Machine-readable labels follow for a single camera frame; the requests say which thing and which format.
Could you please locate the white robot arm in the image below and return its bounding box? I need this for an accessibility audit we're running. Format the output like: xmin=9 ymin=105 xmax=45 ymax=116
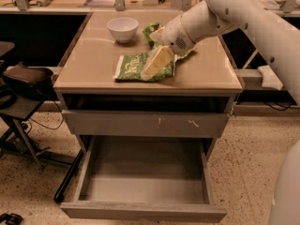
xmin=150 ymin=0 xmax=300 ymax=103

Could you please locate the green jalapeno chip bag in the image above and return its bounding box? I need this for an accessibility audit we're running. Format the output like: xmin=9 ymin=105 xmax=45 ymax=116
xmin=113 ymin=51 xmax=176 ymax=83

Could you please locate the grey drawer cabinet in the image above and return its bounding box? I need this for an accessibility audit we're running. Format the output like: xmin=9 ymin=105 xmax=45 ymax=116
xmin=54 ymin=10 xmax=242 ymax=149

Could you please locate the dark brown bag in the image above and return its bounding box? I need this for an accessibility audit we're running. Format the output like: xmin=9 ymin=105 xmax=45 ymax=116
xmin=2 ymin=63 xmax=53 ymax=100

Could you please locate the grey upper drawer front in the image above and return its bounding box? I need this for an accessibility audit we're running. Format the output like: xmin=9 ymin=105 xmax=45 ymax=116
xmin=63 ymin=110 xmax=229 ymax=138

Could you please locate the black side stand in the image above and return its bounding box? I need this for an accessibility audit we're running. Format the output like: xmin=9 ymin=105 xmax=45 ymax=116
xmin=0 ymin=40 xmax=84 ymax=204

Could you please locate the open grey lower drawer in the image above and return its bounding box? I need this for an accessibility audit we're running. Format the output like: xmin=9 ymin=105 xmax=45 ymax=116
xmin=61 ymin=136 xmax=227 ymax=223

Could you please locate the black caster wheel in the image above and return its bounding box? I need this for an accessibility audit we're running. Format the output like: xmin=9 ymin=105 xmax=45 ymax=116
xmin=0 ymin=213 xmax=23 ymax=225

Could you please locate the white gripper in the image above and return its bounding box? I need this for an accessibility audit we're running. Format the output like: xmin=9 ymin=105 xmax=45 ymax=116
xmin=141 ymin=14 xmax=197 ymax=80

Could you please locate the white dustpan with handle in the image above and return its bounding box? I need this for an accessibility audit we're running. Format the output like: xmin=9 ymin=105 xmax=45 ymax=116
xmin=243 ymin=49 xmax=283 ymax=91

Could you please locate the green sour cream chip bag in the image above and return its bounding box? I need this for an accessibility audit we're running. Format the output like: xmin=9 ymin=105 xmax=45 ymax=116
xmin=142 ymin=22 xmax=193 ymax=61

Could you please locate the white ceramic bowl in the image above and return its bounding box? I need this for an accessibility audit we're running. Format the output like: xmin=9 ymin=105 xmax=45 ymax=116
xmin=107 ymin=17 xmax=139 ymax=43

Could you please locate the black floor cable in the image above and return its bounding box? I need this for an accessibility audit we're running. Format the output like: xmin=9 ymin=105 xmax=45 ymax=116
xmin=18 ymin=100 xmax=65 ymax=133

